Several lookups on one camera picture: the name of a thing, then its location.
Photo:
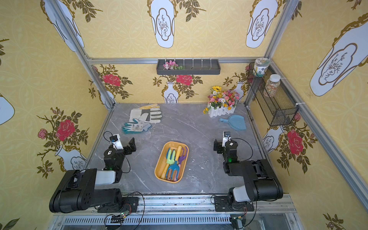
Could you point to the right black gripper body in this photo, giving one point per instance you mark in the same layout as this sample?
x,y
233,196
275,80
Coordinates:
x,y
219,146

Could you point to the blue rake yellow handle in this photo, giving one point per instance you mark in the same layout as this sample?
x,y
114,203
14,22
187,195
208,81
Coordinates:
x,y
173,172

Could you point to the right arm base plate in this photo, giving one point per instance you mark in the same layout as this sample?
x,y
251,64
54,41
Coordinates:
x,y
225,204

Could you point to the right circuit board with wires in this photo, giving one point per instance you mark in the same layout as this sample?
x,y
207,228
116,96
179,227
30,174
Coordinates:
x,y
237,222

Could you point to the left circuit board with wires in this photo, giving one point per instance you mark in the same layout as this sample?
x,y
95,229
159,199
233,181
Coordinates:
x,y
112,222

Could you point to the circuit board with wires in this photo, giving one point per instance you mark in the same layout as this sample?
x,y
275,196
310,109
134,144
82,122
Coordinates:
x,y
237,222
112,222

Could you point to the jar with green label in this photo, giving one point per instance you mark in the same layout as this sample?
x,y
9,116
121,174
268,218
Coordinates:
x,y
261,66

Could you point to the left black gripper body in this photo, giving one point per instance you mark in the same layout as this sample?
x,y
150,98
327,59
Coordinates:
x,y
125,148

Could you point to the pink artificial flowers on shelf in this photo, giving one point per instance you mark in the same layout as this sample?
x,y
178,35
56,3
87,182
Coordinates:
x,y
172,65

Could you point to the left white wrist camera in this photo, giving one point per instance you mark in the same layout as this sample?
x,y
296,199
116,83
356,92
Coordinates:
x,y
116,142

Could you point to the clear jar white lid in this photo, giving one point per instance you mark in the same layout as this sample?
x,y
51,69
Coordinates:
x,y
272,85

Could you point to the grey wall shelf tray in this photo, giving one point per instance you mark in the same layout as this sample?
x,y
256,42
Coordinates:
x,y
192,66

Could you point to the blue fork yellow handle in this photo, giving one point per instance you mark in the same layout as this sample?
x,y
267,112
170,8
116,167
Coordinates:
x,y
178,154

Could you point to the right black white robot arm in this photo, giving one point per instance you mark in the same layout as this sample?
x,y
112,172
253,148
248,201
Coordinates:
x,y
260,182

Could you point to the white grey work glove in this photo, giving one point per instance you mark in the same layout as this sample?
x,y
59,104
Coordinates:
x,y
148,113

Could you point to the yellow plastic storage tray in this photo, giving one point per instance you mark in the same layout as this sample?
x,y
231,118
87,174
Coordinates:
x,y
162,161

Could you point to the black wire mesh basket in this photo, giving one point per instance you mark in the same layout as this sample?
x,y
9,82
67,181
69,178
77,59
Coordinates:
x,y
278,109

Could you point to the blue plastic dustpan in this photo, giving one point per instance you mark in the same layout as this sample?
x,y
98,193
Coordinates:
x,y
236,122

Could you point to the teal white garden glove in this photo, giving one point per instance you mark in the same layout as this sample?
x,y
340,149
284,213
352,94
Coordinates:
x,y
135,127

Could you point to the flowers in white fence pot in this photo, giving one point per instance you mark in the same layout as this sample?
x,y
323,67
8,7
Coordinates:
x,y
221,102

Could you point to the purple rake pink handle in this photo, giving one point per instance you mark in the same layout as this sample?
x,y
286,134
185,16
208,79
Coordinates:
x,y
180,160

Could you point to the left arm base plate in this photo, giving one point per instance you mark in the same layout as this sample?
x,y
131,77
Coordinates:
x,y
129,204

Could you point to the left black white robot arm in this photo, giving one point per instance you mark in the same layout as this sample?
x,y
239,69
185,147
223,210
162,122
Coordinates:
x,y
77,192

